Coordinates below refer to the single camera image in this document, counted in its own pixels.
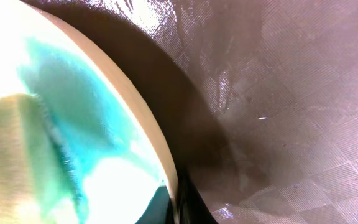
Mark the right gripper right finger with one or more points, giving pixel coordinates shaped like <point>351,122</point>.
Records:
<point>191,207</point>

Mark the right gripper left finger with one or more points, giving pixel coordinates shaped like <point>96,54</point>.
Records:
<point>159,209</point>

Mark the white plate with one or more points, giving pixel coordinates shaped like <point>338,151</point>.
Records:
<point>109,142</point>

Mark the green yellow sponge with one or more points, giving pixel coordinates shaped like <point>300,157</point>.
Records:
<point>34,187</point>

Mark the brown serving tray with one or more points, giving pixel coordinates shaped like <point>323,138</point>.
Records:
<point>257,99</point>

